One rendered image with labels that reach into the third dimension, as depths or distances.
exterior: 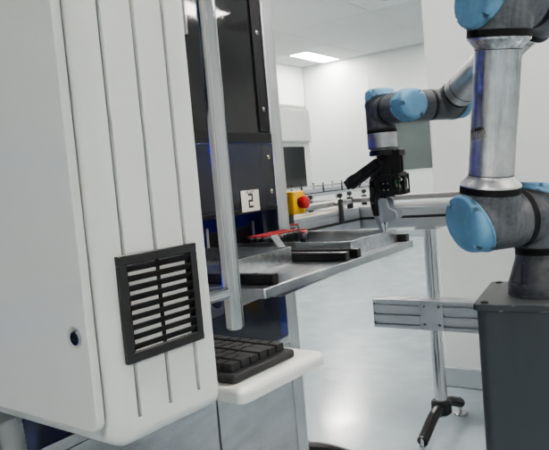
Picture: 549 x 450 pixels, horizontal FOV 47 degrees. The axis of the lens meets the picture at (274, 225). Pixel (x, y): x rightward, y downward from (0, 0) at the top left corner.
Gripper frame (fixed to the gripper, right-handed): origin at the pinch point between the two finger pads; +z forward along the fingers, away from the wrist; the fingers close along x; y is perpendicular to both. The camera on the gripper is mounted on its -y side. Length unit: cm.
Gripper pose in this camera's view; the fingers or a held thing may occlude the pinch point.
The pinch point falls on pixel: (381, 229)
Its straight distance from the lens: 165.8
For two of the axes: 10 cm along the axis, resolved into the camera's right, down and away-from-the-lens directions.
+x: 5.6, -1.0, 8.2
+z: 0.9, 9.9, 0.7
